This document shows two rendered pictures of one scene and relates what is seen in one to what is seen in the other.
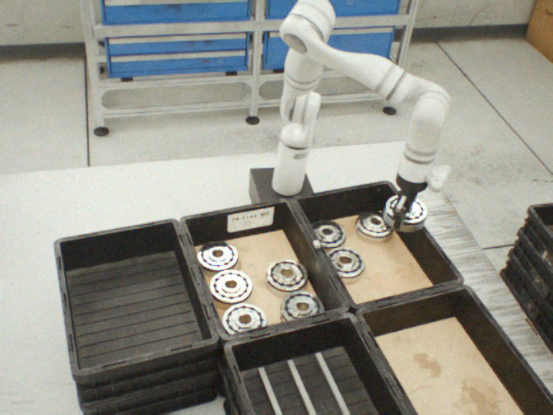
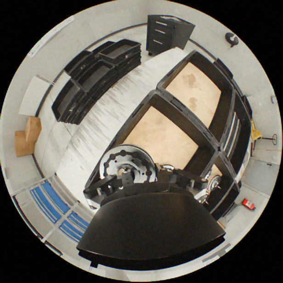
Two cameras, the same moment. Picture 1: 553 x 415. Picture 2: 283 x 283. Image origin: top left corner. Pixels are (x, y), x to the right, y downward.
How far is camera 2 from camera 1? 1.49 m
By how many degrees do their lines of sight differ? 48
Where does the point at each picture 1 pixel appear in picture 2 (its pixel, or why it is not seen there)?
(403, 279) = (147, 139)
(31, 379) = not seen: hidden behind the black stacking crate
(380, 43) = (45, 185)
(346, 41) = (50, 194)
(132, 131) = not seen: hidden behind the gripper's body
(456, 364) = (184, 92)
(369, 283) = (165, 156)
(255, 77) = (72, 208)
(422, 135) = not seen: outside the picture
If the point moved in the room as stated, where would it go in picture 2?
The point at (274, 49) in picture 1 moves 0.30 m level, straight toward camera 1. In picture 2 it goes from (64, 209) to (70, 208)
